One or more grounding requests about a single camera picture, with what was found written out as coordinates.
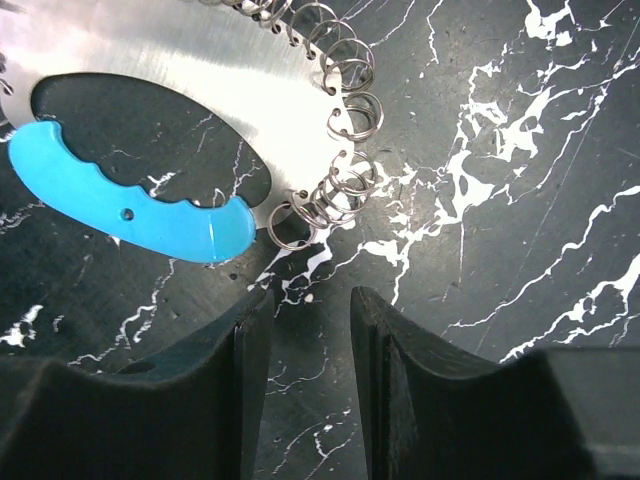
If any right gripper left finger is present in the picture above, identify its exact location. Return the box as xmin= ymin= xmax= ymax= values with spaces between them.
xmin=1 ymin=290 xmax=274 ymax=479

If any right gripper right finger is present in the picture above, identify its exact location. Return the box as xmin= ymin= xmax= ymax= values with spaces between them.
xmin=350 ymin=287 xmax=639 ymax=479

